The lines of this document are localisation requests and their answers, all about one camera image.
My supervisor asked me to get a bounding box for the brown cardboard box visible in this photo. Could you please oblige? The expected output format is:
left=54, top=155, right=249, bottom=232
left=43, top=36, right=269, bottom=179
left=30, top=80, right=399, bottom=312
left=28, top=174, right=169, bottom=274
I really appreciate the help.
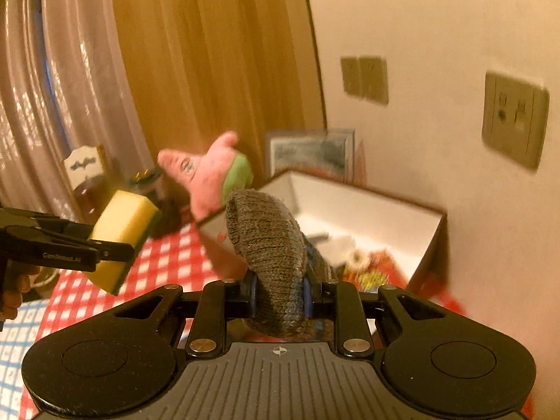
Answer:
left=195, top=168, right=449, bottom=292

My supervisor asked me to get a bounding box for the sheer curtain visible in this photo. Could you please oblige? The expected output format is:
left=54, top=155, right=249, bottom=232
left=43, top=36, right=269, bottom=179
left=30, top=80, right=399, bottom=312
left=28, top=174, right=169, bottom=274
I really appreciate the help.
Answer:
left=0, top=0, right=154, bottom=224

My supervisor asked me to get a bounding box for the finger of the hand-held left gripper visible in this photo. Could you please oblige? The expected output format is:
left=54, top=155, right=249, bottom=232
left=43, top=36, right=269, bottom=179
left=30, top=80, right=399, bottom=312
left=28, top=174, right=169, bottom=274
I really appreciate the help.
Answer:
left=65, top=221, right=95, bottom=242
left=94, top=240, right=135, bottom=262

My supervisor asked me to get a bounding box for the grey knitted sock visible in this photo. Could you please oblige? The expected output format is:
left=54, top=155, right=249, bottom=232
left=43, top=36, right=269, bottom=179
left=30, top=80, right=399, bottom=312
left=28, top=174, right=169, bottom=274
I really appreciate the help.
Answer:
left=224, top=188, right=341, bottom=338

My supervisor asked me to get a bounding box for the glass jar with green lid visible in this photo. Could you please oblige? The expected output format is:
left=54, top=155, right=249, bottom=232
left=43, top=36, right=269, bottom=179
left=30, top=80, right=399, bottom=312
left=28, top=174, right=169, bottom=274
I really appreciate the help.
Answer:
left=131, top=168, right=184, bottom=237

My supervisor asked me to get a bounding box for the pink starfish plush toy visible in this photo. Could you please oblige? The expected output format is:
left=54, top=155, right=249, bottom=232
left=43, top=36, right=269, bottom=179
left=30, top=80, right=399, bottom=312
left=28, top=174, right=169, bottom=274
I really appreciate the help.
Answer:
left=157, top=131, right=254, bottom=222

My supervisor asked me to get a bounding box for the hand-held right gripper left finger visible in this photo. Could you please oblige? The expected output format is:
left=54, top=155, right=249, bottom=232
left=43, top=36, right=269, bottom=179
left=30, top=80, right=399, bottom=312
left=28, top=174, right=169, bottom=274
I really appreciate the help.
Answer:
left=111, top=271, right=260, bottom=358

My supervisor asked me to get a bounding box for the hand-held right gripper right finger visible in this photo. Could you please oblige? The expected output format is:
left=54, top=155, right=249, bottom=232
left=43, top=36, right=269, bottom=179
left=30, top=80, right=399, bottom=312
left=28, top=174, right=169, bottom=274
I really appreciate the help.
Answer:
left=302, top=273, right=451, bottom=358

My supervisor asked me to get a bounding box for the red checkered tablecloth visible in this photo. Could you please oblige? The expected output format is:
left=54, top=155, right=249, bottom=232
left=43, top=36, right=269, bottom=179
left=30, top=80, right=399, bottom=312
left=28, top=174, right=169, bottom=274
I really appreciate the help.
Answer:
left=20, top=223, right=539, bottom=420

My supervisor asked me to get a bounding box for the person's left hand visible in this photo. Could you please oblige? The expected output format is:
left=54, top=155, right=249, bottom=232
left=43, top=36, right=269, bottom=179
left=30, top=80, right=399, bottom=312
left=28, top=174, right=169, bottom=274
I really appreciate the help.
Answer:
left=0, top=271, right=32, bottom=322

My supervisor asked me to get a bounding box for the large beige wall socket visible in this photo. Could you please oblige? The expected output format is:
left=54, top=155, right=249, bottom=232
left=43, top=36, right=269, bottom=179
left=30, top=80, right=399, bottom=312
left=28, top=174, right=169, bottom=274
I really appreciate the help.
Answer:
left=481, top=71, right=550, bottom=170

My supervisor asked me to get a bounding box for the white wooden chair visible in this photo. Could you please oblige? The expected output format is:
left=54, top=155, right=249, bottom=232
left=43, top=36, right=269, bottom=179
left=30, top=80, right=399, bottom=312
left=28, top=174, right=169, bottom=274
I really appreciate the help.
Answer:
left=63, top=144, right=106, bottom=187

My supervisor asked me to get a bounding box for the yellow red printed packet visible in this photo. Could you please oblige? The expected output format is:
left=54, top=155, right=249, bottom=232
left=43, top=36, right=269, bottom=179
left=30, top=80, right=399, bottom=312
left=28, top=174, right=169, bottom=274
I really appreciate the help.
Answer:
left=341, top=249, right=412, bottom=294

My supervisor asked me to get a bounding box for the grey picture frame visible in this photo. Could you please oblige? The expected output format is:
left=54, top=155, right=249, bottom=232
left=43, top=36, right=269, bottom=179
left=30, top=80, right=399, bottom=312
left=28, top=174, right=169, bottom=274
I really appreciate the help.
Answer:
left=265, top=129, right=356, bottom=184

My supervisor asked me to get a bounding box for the yellow sponge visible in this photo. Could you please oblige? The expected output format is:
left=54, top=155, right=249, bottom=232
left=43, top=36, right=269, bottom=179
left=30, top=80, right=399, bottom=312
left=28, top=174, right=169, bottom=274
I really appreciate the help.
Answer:
left=85, top=189, right=162, bottom=296

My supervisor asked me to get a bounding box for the brown curtain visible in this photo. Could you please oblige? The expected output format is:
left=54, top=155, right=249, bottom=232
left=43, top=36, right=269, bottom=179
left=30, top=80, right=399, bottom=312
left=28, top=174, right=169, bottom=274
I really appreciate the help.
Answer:
left=109, top=0, right=329, bottom=228

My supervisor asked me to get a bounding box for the blue patterned white cloth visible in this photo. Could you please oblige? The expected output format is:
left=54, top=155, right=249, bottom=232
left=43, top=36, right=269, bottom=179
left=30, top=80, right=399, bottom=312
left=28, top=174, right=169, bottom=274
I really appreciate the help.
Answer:
left=0, top=300, right=60, bottom=420

